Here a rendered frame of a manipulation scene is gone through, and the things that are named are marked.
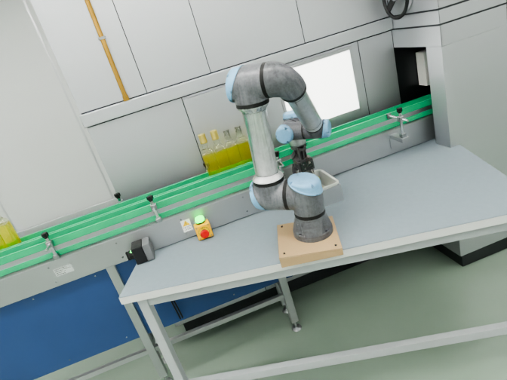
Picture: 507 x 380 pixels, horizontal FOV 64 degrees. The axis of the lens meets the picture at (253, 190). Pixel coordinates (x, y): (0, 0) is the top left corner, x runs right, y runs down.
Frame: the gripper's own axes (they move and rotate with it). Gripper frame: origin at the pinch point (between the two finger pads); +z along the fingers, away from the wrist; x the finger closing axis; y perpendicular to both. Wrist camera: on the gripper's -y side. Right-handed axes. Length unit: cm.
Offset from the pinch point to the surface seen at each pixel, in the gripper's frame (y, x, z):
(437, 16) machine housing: 1, 74, -55
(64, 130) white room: -322, -177, -22
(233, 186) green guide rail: -3.4, -33.1, -9.1
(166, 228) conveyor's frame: 0, -68, -2
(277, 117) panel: -29.9, 1.0, -27.4
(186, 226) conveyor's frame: 0, -59, 1
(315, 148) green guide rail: -14.5, 12.6, -10.0
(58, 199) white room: -321, -217, 53
